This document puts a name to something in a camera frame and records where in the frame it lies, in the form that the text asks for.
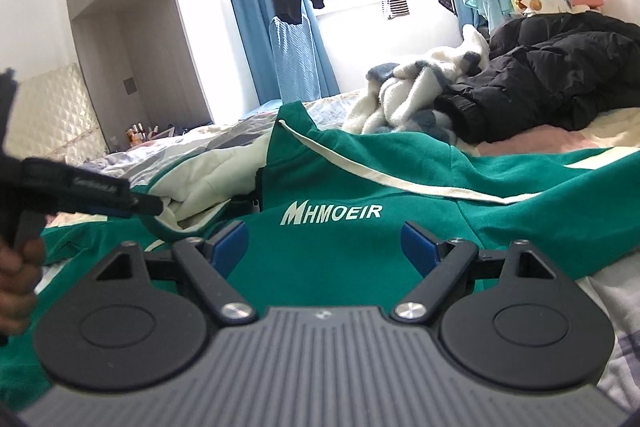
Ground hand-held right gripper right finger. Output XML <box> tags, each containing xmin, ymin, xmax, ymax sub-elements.
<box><xmin>391</xmin><ymin>220</ymin><xmax>562</xmax><ymax>324</ymax></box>

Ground person's left hand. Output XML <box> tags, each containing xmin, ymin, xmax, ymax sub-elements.
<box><xmin>0</xmin><ymin>237</ymin><xmax>47</xmax><ymax>338</ymax></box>

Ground patchwork quilt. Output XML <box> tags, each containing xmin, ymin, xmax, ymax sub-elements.
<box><xmin>42</xmin><ymin>92</ymin><xmax>640</xmax><ymax>408</ymax></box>

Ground green hoodie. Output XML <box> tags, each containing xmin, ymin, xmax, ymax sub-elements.
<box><xmin>0</xmin><ymin>101</ymin><xmax>640</xmax><ymax>410</ymax></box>

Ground blue striped cloth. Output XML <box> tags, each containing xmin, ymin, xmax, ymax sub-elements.
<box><xmin>268</xmin><ymin>15</ymin><xmax>324</xmax><ymax>103</ymax></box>

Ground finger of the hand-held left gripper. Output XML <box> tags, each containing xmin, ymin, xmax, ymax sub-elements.
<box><xmin>70</xmin><ymin>192</ymin><xmax>164</xmax><ymax>218</ymax></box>

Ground white wardrobe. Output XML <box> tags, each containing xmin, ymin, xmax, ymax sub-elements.
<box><xmin>172</xmin><ymin>0</ymin><xmax>261</xmax><ymax>126</ymax></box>

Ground black puffer jacket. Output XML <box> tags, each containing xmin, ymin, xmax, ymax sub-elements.
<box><xmin>432</xmin><ymin>13</ymin><xmax>640</xmax><ymax>144</ymax></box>

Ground quilted headboard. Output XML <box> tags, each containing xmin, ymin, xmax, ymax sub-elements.
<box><xmin>7</xmin><ymin>63</ymin><xmax>109</xmax><ymax>163</ymax></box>

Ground blue curtain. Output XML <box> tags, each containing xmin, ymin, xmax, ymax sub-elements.
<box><xmin>230</xmin><ymin>0</ymin><xmax>341</xmax><ymax>103</ymax></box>

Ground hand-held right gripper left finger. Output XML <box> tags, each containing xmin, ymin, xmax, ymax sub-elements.
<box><xmin>92</xmin><ymin>220</ymin><xmax>256</xmax><ymax>327</ymax></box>

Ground bedside bottles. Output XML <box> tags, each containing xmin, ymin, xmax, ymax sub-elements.
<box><xmin>125</xmin><ymin>122</ymin><xmax>176</xmax><ymax>146</ymax></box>

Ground white grey fleece blanket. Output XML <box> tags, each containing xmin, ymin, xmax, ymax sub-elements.
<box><xmin>342</xmin><ymin>24</ymin><xmax>494</xmax><ymax>144</ymax></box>

